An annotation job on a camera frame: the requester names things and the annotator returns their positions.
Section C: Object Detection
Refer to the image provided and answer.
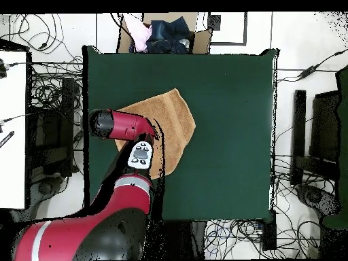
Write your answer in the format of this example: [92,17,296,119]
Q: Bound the tangled black cables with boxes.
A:
[0,13,84,123]

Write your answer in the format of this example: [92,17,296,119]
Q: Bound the black power adapter with cable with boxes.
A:
[277,48,348,84]

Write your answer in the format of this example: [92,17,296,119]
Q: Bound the black cable bundle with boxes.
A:
[271,154,338,196]

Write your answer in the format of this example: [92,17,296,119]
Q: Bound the dark green fabric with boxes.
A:
[323,66,348,229]

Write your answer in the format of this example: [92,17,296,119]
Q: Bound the tangled floor cables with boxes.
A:
[203,196,323,260]

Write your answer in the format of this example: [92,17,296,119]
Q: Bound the dark blue jeans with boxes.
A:
[146,16,192,54]

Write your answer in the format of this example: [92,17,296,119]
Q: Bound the brown cardboard box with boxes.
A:
[117,12,213,54]

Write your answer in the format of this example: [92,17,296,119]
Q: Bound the orange-brown terry towel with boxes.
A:
[114,88,196,180]

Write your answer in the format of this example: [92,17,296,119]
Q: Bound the black power box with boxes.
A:
[261,209,277,251]

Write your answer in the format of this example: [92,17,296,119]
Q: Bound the black equipment stand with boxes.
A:
[290,89,341,186]
[32,77,75,177]

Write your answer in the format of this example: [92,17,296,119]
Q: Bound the dark green table cloth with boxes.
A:
[82,45,278,222]

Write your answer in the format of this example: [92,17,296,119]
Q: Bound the pink garment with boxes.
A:
[123,14,153,53]

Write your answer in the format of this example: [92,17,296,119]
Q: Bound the white desk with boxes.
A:
[0,50,28,210]

